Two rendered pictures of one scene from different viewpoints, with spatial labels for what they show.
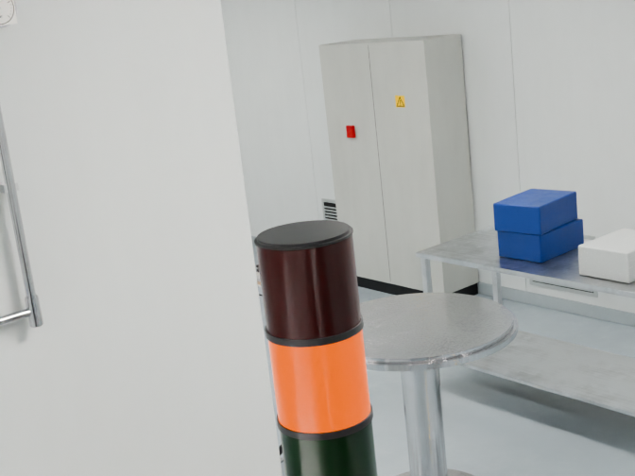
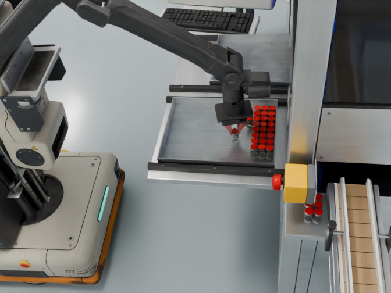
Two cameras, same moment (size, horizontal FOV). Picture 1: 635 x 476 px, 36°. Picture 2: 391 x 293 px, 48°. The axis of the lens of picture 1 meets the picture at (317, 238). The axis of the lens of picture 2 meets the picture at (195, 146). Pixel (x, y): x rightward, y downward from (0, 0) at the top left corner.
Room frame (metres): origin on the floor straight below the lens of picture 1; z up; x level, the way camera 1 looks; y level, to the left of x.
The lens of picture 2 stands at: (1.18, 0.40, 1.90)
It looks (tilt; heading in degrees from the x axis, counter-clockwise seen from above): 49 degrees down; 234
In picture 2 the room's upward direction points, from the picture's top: 10 degrees counter-clockwise
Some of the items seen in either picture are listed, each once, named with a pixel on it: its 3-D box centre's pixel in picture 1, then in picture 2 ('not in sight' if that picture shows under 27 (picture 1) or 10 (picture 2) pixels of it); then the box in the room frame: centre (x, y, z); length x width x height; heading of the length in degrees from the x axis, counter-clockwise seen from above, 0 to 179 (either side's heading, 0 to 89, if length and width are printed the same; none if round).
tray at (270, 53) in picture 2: not in sight; (262, 60); (0.25, -0.41, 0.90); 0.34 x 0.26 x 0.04; 128
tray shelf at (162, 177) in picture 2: not in sight; (238, 99); (0.42, -0.36, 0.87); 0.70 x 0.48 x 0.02; 38
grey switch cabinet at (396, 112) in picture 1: (397, 168); not in sight; (7.80, -0.70, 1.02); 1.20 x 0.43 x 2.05; 38
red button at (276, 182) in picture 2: not in sight; (279, 182); (0.67, 0.01, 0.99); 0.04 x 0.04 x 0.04; 38
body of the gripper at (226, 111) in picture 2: not in sight; (233, 104); (0.57, -0.24, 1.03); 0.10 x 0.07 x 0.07; 142
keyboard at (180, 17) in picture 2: not in sight; (204, 20); (0.12, -0.85, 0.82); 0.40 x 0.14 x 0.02; 120
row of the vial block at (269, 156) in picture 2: not in sight; (270, 132); (0.49, -0.17, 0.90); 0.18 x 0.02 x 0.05; 38
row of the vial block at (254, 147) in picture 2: not in sight; (255, 131); (0.52, -0.20, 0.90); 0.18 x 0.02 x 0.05; 38
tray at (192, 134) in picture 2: not in sight; (219, 131); (0.59, -0.29, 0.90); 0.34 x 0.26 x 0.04; 128
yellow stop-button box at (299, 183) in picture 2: not in sight; (298, 183); (0.64, 0.04, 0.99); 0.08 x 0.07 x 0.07; 128
